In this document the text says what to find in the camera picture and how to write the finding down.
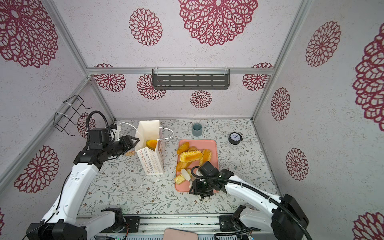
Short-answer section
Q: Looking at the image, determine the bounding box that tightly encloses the orange oval fake bread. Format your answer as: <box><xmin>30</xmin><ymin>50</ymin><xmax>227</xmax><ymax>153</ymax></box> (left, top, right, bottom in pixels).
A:
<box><xmin>146</xmin><ymin>140</ymin><xmax>158</xmax><ymax>151</ymax></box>

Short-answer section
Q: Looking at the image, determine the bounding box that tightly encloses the aluminium front rail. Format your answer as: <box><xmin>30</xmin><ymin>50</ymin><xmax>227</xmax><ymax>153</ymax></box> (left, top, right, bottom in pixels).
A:
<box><xmin>74</xmin><ymin>213</ymin><xmax>271</xmax><ymax>240</ymax></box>

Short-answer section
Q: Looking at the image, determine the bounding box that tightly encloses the long yellow braided bread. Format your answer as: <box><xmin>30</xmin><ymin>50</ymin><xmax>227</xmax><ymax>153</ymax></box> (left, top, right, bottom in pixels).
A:
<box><xmin>180</xmin><ymin>150</ymin><xmax>203</xmax><ymax>163</ymax></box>

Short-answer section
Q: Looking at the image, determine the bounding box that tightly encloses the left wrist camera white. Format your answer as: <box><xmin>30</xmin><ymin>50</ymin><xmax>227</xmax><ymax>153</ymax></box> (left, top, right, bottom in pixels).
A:
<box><xmin>109</xmin><ymin>124</ymin><xmax>121</xmax><ymax>143</ymax></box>

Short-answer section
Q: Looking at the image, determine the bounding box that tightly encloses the pink device at front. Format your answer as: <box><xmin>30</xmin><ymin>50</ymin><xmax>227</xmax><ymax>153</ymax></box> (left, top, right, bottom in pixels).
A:
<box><xmin>163</xmin><ymin>229</ymin><xmax>199</xmax><ymax>240</ymax></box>

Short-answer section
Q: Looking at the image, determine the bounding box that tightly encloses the brown bread right upright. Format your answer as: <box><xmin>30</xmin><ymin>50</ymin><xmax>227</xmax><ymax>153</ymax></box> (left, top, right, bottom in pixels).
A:
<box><xmin>199</xmin><ymin>149</ymin><xmax>212</xmax><ymax>166</ymax></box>

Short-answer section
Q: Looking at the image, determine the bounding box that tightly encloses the pink plastic tray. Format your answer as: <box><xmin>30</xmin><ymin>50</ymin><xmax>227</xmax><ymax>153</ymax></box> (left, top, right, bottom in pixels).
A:
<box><xmin>175</xmin><ymin>139</ymin><xmax>219</xmax><ymax>193</ymax></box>

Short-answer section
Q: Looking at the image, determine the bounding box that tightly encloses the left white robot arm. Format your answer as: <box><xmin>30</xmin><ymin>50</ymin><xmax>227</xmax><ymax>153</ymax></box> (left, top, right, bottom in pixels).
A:
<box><xmin>25</xmin><ymin>125</ymin><xmax>140</xmax><ymax>240</ymax></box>

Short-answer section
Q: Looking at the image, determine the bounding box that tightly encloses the small orange tiger sticker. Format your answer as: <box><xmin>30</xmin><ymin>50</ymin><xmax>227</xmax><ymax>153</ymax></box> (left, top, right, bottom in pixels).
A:
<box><xmin>125</xmin><ymin>151</ymin><xmax>136</xmax><ymax>157</ymax></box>

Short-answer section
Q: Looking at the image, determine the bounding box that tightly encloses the teal small cup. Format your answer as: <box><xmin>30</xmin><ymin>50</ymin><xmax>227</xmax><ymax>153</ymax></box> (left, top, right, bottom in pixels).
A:
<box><xmin>192</xmin><ymin>123</ymin><xmax>203</xmax><ymax>137</ymax></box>

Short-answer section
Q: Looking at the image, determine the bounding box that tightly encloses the grey metal wall shelf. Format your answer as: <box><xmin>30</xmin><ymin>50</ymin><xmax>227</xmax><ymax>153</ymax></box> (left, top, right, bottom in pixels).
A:
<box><xmin>152</xmin><ymin>69</ymin><xmax>231</xmax><ymax>90</ymax></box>

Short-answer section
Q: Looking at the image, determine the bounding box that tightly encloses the black wire wall rack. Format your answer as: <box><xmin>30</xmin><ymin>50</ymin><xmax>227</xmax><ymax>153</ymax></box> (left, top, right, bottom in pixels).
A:
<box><xmin>53</xmin><ymin>94</ymin><xmax>91</xmax><ymax>137</ymax></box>

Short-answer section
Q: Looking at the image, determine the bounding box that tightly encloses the white printed paper bag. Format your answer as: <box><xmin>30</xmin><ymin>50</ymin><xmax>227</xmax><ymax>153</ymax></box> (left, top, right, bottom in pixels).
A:
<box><xmin>134</xmin><ymin>120</ymin><xmax>174</xmax><ymax>176</ymax></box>

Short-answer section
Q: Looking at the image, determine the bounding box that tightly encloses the black round pressure gauge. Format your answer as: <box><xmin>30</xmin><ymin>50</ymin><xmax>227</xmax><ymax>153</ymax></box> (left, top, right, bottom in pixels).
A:
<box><xmin>228</xmin><ymin>132</ymin><xmax>243</xmax><ymax>145</ymax></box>

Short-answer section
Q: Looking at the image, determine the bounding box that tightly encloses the brown oval bread top left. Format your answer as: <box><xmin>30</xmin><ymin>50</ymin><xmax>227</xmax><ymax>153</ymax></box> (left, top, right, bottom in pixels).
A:
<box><xmin>177</xmin><ymin>142</ymin><xmax>190</xmax><ymax>155</ymax></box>

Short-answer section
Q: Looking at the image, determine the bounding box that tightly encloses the pale ridged fake bread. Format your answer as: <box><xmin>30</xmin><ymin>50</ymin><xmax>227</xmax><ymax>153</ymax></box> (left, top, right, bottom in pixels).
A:
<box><xmin>175</xmin><ymin>169</ymin><xmax>192</xmax><ymax>185</ymax></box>

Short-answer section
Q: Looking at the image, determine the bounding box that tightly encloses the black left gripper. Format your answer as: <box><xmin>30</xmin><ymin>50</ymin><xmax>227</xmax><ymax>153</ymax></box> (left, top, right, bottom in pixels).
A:
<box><xmin>104</xmin><ymin>134</ymin><xmax>140</xmax><ymax>158</ymax></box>

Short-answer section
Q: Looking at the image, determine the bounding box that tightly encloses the brown bread lower left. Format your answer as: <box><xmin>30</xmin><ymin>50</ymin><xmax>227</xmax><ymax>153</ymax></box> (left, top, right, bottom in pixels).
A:
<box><xmin>176</xmin><ymin>162</ymin><xmax>191</xmax><ymax>172</ymax></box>

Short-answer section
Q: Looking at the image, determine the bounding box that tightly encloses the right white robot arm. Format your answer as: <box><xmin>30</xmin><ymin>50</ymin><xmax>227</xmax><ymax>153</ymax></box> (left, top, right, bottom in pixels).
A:
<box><xmin>181</xmin><ymin>162</ymin><xmax>312</xmax><ymax>240</ymax></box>

